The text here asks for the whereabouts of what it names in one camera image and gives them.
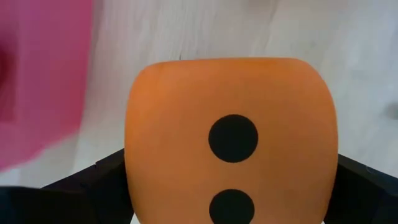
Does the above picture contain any pink translucent plastic bin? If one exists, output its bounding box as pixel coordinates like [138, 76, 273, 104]
[0, 0, 96, 174]

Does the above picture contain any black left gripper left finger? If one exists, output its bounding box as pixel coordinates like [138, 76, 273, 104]
[42, 148, 134, 224]

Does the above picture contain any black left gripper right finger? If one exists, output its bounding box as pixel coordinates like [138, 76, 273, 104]
[323, 154, 398, 224]

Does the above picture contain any orange foam die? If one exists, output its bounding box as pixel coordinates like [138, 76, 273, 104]
[124, 57, 340, 224]

